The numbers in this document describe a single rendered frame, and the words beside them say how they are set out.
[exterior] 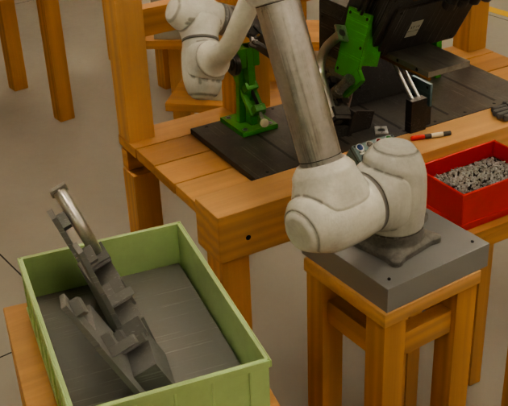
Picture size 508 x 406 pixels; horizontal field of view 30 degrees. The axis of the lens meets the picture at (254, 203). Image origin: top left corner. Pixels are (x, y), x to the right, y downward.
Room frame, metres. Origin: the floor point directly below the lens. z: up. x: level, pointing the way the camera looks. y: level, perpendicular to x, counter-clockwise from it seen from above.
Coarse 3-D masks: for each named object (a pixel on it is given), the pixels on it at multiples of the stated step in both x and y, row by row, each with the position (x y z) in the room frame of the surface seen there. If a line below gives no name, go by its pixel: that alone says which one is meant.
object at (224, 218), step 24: (456, 120) 2.78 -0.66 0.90; (480, 120) 2.77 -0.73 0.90; (432, 144) 2.61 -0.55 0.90; (456, 144) 2.62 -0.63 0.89; (504, 144) 2.71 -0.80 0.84; (216, 192) 2.36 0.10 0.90; (240, 192) 2.36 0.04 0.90; (264, 192) 2.35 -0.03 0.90; (288, 192) 2.35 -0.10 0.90; (216, 216) 2.23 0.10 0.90; (240, 216) 2.25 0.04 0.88; (264, 216) 2.29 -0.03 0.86; (216, 240) 2.23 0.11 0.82; (240, 240) 2.25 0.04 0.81; (264, 240) 2.28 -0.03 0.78; (288, 240) 2.32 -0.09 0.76
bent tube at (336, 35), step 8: (336, 24) 2.81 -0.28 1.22; (336, 32) 2.79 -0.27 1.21; (344, 32) 2.81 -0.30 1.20; (328, 40) 2.82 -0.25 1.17; (336, 40) 2.80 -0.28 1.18; (344, 40) 2.78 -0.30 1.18; (320, 48) 2.84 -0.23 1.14; (328, 48) 2.83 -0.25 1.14; (320, 56) 2.83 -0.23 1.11; (320, 64) 2.83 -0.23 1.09; (320, 72) 2.81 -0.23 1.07; (328, 88) 2.77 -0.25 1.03; (328, 96) 2.75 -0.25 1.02; (328, 104) 2.73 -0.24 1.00
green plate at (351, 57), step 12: (348, 12) 2.83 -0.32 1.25; (348, 24) 2.81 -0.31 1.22; (360, 24) 2.77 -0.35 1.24; (372, 24) 2.76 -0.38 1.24; (348, 36) 2.80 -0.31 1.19; (360, 36) 2.75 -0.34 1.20; (348, 48) 2.78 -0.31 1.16; (360, 48) 2.73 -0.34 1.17; (372, 48) 2.76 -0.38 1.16; (336, 60) 2.82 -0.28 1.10; (348, 60) 2.77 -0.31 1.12; (360, 60) 2.72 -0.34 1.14; (372, 60) 2.76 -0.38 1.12; (348, 72) 2.75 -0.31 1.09
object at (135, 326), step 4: (136, 316) 1.69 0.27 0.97; (132, 320) 1.69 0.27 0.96; (136, 320) 1.69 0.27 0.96; (140, 320) 1.69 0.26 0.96; (124, 324) 1.69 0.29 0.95; (128, 324) 1.68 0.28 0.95; (132, 324) 1.68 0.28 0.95; (136, 324) 1.68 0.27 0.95; (140, 324) 1.68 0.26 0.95; (124, 328) 1.68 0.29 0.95; (128, 328) 1.68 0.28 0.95; (132, 328) 1.68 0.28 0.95; (136, 328) 1.68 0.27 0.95; (140, 328) 1.68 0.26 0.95; (144, 328) 1.68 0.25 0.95; (124, 332) 1.68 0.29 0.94; (128, 332) 1.67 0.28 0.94; (132, 332) 1.67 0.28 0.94; (136, 332) 1.67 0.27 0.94; (140, 332) 1.67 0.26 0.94; (144, 332) 1.67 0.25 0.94
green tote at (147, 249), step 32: (32, 256) 1.97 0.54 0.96; (64, 256) 1.99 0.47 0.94; (128, 256) 2.05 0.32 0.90; (160, 256) 2.08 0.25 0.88; (192, 256) 1.98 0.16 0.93; (32, 288) 1.83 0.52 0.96; (64, 288) 1.99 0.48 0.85; (224, 288) 1.79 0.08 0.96; (32, 320) 1.89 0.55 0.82; (224, 320) 1.77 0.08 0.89; (256, 352) 1.58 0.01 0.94; (64, 384) 1.48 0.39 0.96; (192, 384) 1.47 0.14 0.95; (224, 384) 1.50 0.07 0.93; (256, 384) 1.52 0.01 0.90
